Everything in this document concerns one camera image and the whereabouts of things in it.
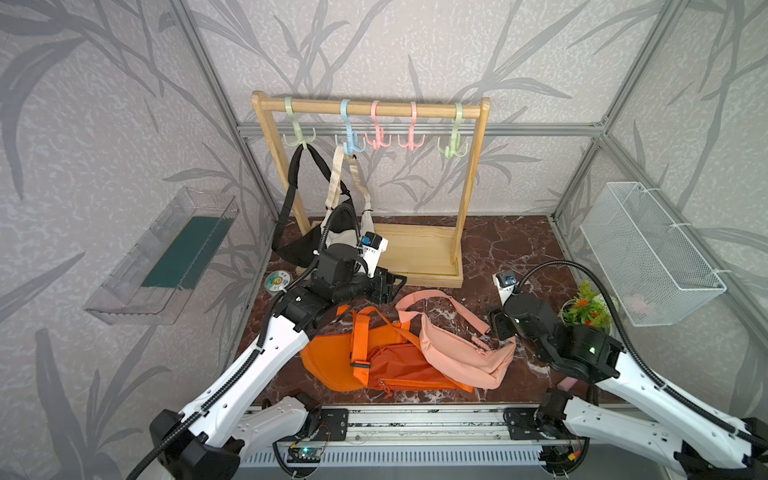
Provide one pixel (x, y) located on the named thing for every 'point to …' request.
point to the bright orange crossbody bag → (337, 360)
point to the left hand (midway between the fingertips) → (398, 278)
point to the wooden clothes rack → (422, 254)
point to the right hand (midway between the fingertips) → (494, 300)
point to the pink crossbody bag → (479, 366)
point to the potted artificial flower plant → (587, 308)
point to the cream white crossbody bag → (366, 220)
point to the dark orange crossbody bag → (384, 357)
